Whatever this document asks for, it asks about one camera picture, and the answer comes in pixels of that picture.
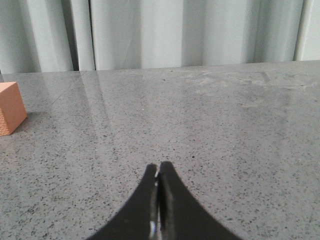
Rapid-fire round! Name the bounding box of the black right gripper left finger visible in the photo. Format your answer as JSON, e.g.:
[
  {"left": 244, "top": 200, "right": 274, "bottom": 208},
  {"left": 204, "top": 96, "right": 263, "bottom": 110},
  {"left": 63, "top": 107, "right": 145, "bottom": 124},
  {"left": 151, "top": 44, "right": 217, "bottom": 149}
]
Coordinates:
[{"left": 89, "top": 164, "right": 158, "bottom": 240}]

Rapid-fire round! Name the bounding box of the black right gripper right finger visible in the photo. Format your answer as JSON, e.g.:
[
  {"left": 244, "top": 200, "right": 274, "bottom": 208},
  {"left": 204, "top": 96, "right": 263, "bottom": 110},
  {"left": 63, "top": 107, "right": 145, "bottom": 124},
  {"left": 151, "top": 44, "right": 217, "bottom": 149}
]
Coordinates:
[{"left": 158, "top": 161, "right": 240, "bottom": 240}]

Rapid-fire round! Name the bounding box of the orange foam cube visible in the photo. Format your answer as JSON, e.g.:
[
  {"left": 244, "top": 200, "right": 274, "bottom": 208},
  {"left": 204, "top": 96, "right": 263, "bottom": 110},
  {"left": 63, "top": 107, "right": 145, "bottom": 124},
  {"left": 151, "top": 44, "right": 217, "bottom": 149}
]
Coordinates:
[{"left": 0, "top": 82, "right": 27, "bottom": 136}]

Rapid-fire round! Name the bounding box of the pale green curtain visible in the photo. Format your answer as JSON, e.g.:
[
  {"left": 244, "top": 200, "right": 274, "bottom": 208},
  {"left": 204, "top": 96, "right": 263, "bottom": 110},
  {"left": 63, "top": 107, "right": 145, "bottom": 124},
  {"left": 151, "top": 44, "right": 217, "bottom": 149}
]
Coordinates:
[{"left": 0, "top": 0, "right": 320, "bottom": 74}]

